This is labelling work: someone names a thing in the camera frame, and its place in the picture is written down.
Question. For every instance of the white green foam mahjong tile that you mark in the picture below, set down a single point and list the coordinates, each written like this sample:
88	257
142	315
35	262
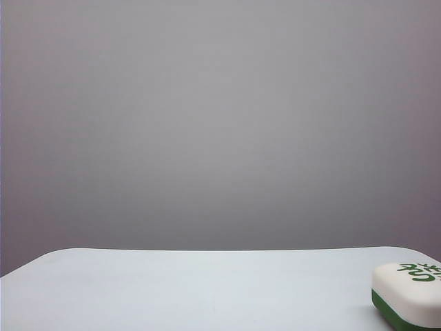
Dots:
396	289

